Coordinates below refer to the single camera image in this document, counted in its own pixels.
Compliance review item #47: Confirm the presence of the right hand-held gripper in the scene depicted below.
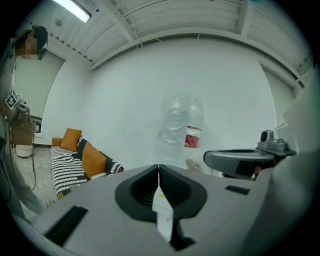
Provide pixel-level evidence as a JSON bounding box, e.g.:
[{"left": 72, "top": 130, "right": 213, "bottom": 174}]
[{"left": 203, "top": 129, "right": 297, "bottom": 181}]

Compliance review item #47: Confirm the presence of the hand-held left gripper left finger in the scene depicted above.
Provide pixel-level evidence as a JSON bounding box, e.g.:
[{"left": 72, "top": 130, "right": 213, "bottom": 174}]
[{"left": 114, "top": 163, "right": 161, "bottom": 223}]

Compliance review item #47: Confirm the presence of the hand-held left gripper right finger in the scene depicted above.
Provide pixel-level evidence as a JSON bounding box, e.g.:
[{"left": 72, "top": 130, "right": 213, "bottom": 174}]
[{"left": 159, "top": 163, "right": 208, "bottom": 252}]

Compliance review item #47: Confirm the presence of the beige fluffy object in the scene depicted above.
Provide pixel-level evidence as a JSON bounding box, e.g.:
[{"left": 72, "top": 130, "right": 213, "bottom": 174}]
[{"left": 185, "top": 157, "right": 204, "bottom": 174}]

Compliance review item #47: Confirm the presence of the orange sofa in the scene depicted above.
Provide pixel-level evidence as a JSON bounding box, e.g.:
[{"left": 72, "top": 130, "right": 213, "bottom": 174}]
[{"left": 50, "top": 134, "right": 125, "bottom": 201}]

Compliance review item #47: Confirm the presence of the clear plastic bottle red label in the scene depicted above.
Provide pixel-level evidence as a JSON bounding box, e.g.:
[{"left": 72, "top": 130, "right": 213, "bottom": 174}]
[{"left": 153, "top": 92, "right": 216, "bottom": 166}]

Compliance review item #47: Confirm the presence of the black white striped blanket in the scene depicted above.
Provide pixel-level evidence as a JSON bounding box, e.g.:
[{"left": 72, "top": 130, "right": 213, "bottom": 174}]
[{"left": 50, "top": 145, "right": 91, "bottom": 199}]

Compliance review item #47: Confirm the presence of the orange cushion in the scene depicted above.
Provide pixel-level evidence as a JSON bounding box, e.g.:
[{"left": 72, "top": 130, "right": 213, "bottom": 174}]
[{"left": 59, "top": 127, "right": 83, "bottom": 153}]

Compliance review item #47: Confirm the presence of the round white stool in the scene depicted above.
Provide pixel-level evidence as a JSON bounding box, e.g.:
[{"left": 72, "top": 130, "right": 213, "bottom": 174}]
[{"left": 14, "top": 143, "right": 34, "bottom": 158}]

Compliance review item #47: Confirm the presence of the long ceiling lamp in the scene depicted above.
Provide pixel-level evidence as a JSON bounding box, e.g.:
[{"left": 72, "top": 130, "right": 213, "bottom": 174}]
[{"left": 50, "top": 0, "right": 93, "bottom": 24}]

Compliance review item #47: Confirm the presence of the thin dark cable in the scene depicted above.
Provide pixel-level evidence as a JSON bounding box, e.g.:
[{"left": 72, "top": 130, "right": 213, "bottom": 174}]
[{"left": 27, "top": 111, "right": 37, "bottom": 192}]

